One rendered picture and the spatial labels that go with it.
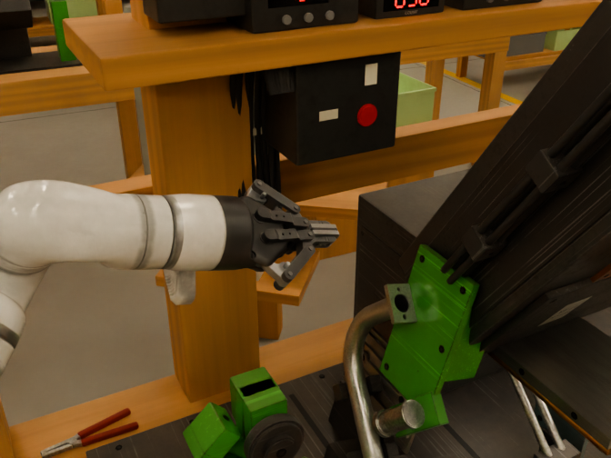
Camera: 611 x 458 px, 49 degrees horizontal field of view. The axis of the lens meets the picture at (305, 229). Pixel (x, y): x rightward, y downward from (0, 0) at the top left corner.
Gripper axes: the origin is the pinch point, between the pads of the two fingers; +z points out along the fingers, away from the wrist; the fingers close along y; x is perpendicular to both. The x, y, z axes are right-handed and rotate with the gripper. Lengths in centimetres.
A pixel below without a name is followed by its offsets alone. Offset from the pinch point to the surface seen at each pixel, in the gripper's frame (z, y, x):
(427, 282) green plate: 21.7, -3.0, 7.1
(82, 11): 176, 538, 419
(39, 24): 138, 531, 441
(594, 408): 34.3, -24.8, 1.1
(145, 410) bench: 3, 2, 62
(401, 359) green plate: 22.2, -9.6, 17.7
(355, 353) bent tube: 20.2, -5.5, 24.4
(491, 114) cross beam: 68, 38, 12
